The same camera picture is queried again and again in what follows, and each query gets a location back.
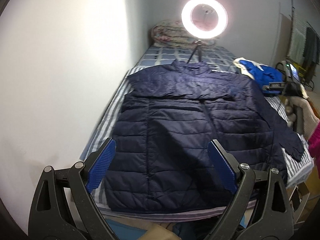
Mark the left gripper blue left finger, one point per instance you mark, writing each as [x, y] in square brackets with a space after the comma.
[97, 163]

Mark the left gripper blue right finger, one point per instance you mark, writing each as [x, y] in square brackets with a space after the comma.
[226, 165]

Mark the navy puffer jacket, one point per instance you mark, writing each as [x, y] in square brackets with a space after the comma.
[162, 134]

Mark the pink right sleeve forearm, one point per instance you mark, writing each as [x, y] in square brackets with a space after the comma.
[314, 147]

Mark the dark hanging clothes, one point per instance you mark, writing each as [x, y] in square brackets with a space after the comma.
[311, 49]

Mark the black clothes rack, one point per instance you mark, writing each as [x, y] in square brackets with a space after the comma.
[282, 47]

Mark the right gloved hand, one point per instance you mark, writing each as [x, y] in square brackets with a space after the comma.
[306, 120]

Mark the blue white jacket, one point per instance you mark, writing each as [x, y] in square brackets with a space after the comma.
[269, 80]

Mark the striped hanging towel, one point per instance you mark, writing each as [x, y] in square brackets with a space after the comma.
[297, 41]

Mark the black light tripod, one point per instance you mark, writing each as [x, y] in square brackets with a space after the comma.
[198, 50]

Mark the folded floral quilts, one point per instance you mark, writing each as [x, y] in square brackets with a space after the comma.
[172, 34]

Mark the ring light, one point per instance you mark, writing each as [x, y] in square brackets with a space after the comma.
[204, 19]

